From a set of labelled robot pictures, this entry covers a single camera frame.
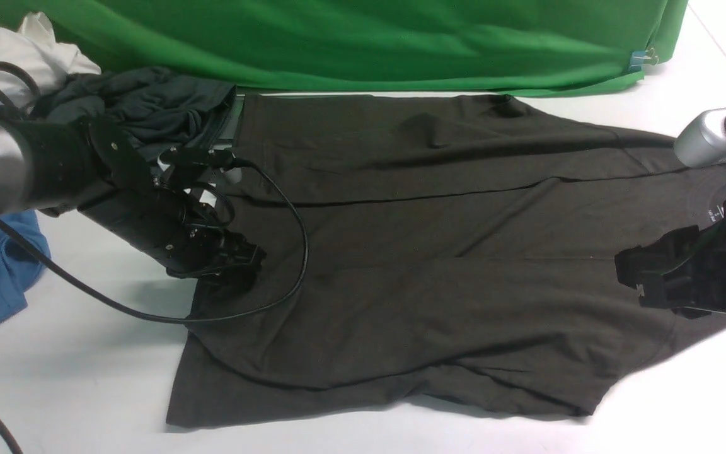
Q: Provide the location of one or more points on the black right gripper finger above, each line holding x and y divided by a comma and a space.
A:
656, 256
653, 292

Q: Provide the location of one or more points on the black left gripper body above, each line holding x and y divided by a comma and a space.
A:
132, 202

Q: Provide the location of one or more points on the green backdrop cloth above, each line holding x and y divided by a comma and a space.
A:
522, 48

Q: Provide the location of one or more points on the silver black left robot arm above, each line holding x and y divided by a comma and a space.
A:
89, 166

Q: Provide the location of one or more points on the blue binder clip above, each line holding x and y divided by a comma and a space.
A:
642, 58

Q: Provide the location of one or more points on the dark teal crumpled garment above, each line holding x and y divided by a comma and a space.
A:
156, 108

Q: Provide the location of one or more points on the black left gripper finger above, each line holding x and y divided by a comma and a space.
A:
231, 271
237, 251

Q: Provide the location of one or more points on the dark gray long-sleeve top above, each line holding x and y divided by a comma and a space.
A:
460, 248

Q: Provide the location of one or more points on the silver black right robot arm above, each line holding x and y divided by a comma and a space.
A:
701, 144

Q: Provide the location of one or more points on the white crumpled garment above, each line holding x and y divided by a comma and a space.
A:
35, 49

